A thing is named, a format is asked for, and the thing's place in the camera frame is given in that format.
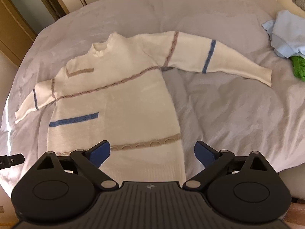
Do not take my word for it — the cream knit striped sweater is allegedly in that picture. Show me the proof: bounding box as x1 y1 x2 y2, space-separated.
15 31 272 183

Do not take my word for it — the lavender bed sheet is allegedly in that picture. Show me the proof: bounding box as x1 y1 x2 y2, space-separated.
1 0 304 193

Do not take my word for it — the wooden bedroom door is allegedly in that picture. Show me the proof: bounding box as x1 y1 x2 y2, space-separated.
0 0 37 67

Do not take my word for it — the green knit garment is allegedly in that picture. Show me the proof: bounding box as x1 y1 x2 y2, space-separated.
290 56 305 82

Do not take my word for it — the light blue garment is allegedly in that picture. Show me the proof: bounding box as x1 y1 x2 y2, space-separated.
262 10 305 58

